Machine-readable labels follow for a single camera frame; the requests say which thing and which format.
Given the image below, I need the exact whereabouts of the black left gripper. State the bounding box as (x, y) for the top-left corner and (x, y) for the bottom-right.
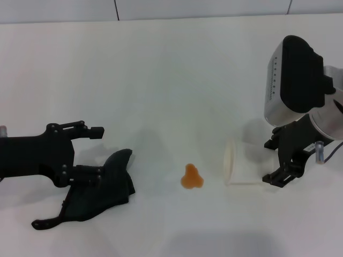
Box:
(0, 120), (106, 187)

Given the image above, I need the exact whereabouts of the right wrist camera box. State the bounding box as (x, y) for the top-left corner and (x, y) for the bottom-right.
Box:
(264, 35), (335, 127)

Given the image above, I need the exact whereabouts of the thin purple gripper cable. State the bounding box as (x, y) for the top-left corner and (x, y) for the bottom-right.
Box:
(323, 141), (343, 163)

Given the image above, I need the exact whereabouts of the white paper cup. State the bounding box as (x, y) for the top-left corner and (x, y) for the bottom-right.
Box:
(223, 138), (277, 186)

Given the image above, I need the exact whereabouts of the brown liquid stain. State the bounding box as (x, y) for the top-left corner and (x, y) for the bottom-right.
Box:
(180, 163), (205, 190)

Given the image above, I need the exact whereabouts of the dark blue rag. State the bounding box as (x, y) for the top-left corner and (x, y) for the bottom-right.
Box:
(32, 148), (136, 230)

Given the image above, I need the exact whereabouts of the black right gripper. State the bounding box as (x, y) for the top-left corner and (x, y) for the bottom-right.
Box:
(262, 115), (322, 187)

